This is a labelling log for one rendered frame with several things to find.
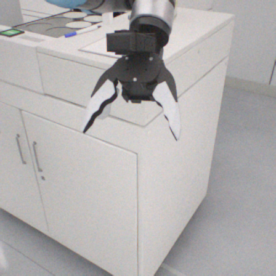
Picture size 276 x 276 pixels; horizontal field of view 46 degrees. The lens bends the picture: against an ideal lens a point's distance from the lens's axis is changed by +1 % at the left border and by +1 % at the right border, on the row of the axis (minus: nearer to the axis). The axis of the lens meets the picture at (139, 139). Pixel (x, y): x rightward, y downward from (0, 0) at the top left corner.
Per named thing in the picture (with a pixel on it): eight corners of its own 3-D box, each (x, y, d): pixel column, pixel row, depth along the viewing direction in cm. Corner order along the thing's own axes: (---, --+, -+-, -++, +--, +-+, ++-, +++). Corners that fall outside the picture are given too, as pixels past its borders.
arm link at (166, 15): (171, -7, 52) (124, -5, 55) (167, 17, 51) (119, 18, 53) (177, 23, 59) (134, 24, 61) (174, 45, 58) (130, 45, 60)
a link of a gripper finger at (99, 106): (93, 142, 55) (131, 104, 56) (80, 130, 49) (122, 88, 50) (82, 131, 56) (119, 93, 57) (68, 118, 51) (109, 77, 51)
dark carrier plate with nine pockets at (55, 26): (74, 11, 149) (74, 10, 148) (138, 22, 134) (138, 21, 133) (15, 29, 125) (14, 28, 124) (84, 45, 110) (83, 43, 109)
